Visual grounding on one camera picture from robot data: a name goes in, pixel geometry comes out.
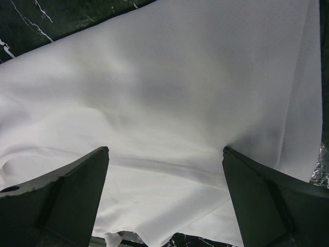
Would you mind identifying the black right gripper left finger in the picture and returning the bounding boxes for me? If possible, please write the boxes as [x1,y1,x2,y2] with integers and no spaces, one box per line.
[1,147,109,246]

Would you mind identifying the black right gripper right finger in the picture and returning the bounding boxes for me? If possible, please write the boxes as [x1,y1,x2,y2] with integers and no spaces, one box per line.
[223,147,328,246]

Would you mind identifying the white t shirt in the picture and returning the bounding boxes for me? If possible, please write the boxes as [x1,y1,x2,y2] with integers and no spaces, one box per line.
[1,1,322,246]

